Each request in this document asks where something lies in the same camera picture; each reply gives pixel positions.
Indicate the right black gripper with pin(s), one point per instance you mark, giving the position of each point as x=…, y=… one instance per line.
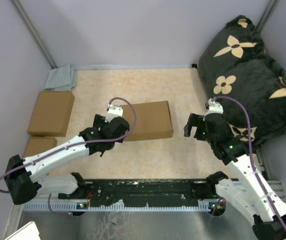
x=194, y=120

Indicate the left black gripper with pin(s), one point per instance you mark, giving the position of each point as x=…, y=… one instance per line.
x=99, y=121

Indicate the brown cardboard box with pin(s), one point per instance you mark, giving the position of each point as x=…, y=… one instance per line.
x=153, y=122

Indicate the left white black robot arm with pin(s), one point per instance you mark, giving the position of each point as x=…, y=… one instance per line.
x=29, y=177

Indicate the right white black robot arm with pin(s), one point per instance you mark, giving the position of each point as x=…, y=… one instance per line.
x=257, y=201

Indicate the folded brown box upper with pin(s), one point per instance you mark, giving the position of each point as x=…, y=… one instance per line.
x=51, y=114

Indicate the folded brown box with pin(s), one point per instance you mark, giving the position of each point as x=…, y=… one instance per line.
x=51, y=114
x=37, y=145

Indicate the folded brown box lower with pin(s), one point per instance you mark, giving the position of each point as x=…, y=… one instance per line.
x=37, y=145

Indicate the grey cloth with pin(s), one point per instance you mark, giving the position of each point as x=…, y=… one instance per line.
x=61, y=79

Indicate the black floral pillow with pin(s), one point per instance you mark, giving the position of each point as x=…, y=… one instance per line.
x=250, y=83

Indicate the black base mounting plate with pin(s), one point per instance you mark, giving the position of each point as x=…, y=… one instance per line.
x=159, y=193

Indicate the white paper sheet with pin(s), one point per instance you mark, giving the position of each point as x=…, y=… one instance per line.
x=28, y=232

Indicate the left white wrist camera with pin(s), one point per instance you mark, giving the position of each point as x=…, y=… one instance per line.
x=113, y=111

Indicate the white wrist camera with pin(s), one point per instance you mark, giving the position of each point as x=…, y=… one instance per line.
x=213, y=107
x=113, y=111

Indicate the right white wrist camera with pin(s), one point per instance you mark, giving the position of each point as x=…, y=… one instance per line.
x=213, y=107

